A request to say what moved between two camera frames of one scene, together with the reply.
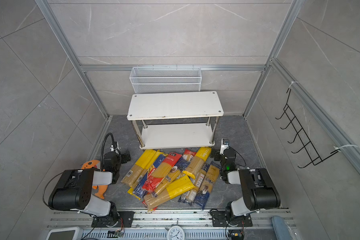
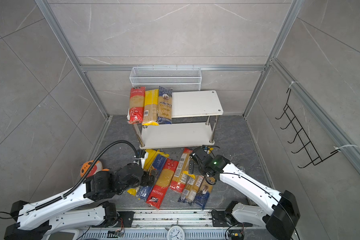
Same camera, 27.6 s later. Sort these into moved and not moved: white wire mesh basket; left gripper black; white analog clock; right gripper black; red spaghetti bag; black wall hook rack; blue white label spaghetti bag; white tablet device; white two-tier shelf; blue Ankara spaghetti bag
Moved: left gripper black; red spaghetti bag; blue Ankara spaghetti bag; right gripper black
Not moved: white wire mesh basket; white two-tier shelf; black wall hook rack; white analog clock; blue white label spaghetti bag; white tablet device
